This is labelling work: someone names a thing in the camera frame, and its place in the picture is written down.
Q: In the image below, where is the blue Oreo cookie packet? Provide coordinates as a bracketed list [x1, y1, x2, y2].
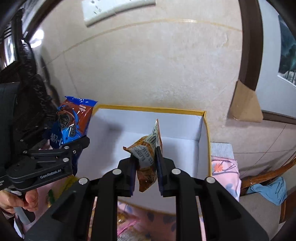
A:
[49, 96, 97, 149]

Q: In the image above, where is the orange snack packet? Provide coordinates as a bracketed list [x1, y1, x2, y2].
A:
[123, 119, 163, 192]

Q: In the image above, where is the person's left hand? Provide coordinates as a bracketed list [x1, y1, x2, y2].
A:
[1, 189, 38, 214]

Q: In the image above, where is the blue cloth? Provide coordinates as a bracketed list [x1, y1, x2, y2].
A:
[246, 177, 287, 206]

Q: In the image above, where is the wooden chair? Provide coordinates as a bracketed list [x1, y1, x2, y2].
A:
[239, 155, 295, 240]

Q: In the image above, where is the pink patterned tablecloth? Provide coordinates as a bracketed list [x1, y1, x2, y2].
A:
[14, 155, 242, 241]

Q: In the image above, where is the yellow cardboard box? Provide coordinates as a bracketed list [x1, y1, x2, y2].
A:
[76, 104, 213, 215]

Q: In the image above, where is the dark carved wooden furniture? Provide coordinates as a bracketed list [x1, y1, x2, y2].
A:
[1, 1, 60, 105]

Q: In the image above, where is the brown cardboard piece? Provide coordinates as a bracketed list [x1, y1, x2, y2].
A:
[229, 80, 263, 123]

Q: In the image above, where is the framed ink painting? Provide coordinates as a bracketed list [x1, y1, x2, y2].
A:
[238, 1, 295, 124]

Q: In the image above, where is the white wall socket panel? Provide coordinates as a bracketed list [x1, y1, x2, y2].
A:
[81, 0, 156, 27]

